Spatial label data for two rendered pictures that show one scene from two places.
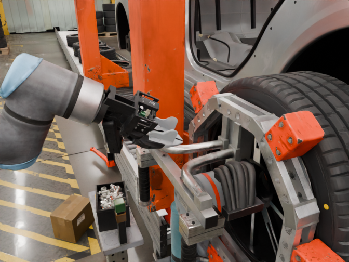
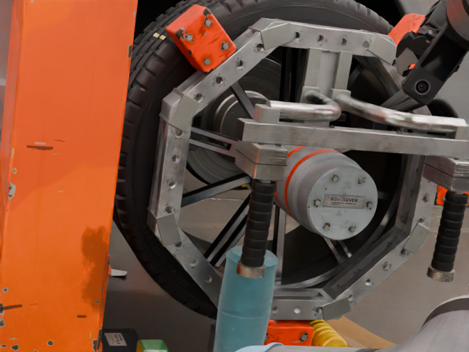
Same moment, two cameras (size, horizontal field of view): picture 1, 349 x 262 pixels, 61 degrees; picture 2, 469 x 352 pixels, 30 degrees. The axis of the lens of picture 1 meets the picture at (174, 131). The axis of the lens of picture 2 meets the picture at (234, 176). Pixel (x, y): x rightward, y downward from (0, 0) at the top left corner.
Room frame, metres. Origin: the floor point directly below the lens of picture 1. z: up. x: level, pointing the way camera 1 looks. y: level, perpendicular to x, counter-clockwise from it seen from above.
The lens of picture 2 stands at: (0.82, 1.37, 1.20)
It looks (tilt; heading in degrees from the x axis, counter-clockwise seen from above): 13 degrees down; 272
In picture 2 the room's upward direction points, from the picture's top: 8 degrees clockwise
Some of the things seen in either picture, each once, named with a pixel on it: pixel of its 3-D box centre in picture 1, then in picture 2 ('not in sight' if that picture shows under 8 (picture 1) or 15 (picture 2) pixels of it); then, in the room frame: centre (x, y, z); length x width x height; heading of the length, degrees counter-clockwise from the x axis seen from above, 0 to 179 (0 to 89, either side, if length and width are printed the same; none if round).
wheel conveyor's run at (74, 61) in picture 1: (80, 47); not in sight; (7.69, 2.35, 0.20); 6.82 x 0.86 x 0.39; 23
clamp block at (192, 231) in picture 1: (201, 223); (451, 170); (0.52, -0.06, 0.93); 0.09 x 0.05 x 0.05; 113
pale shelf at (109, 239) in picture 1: (112, 215); not in sight; (1.12, 0.29, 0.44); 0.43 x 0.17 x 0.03; 23
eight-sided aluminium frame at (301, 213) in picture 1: (235, 189); (301, 175); (0.75, -0.18, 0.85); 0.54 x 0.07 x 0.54; 23
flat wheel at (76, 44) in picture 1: (90, 49); not in sight; (6.18, 1.70, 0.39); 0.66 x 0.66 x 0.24
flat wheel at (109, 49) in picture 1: (97, 55); not in sight; (5.50, 1.40, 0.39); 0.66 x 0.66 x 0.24
